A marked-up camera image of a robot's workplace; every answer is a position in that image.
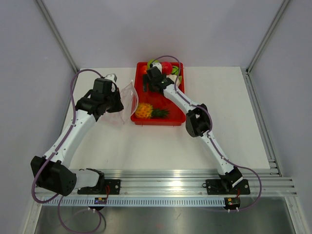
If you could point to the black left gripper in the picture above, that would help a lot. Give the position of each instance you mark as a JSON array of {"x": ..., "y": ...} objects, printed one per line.
[{"x": 115, "y": 92}]

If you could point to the circuit board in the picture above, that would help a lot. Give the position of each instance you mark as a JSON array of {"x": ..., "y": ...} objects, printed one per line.
[
  {"x": 100, "y": 200},
  {"x": 232, "y": 203}
]

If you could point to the right side aluminium rail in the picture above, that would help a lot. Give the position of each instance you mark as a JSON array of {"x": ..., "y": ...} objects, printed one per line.
[{"x": 263, "y": 130}]

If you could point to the red toy apple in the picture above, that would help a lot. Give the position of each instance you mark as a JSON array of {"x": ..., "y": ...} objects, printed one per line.
[{"x": 166, "y": 68}]

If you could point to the red plastic tray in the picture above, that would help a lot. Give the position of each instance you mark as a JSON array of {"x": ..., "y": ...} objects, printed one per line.
[{"x": 175, "y": 118}]

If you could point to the left circuit board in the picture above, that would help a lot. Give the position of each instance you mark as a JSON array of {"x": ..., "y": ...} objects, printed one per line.
[{"x": 100, "y": 200}]

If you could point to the right circuit board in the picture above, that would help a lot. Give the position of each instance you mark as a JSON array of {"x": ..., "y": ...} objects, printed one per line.
[{"x": 232, "y": 203}]

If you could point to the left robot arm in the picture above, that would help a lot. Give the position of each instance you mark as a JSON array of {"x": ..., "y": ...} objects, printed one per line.
[{"x": 51, "y": 171}]

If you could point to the toy cauliflower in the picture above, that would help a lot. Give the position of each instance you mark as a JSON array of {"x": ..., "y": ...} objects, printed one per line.
[{"x": 175, "y": 79}]

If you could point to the green toy apple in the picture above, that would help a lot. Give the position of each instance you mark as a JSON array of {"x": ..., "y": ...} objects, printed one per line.
[{"x": 150, "y": 63}]

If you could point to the toy pineapple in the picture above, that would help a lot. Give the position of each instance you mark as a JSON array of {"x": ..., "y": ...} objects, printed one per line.
[{"x": 147, "y": 111}]

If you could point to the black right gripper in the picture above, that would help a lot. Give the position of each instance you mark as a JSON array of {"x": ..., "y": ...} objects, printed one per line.
[{"x": 146, "y": 80}]

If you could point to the toy watermelon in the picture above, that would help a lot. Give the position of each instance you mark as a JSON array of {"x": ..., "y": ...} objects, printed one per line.
[{"x": 176, "y": 70}]

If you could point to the aluminium frame post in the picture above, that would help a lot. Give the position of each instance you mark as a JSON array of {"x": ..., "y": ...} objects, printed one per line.
[
  {"x": 54, "y": 30},
  {"x": 268, "y": 34}
]

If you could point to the right aluminium frame post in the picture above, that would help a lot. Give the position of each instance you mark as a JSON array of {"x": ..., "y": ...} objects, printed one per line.
[{"x": 268, "y": 34}]

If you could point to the white slotted cable duct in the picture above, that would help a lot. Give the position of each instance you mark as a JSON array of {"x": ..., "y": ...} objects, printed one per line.
[{"x": 117, "y": 201}]

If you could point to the left aluminium frame post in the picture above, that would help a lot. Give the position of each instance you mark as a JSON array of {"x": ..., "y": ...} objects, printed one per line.
[{"x": 54, "y": 30}]

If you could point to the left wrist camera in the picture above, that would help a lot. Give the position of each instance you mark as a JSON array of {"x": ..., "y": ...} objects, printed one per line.
[{"x": 111, "y": 77}]

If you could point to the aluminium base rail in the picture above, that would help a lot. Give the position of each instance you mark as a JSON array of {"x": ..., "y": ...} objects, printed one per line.
[{"x": 188, "y": 183}]

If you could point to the red toy tomato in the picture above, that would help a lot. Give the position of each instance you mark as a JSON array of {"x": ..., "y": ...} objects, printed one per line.
[{"x": 144, "y": 69}]

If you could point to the clear zip top bag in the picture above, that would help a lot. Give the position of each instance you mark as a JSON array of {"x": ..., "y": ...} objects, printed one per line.
[{"x": 129, "y": 99}]

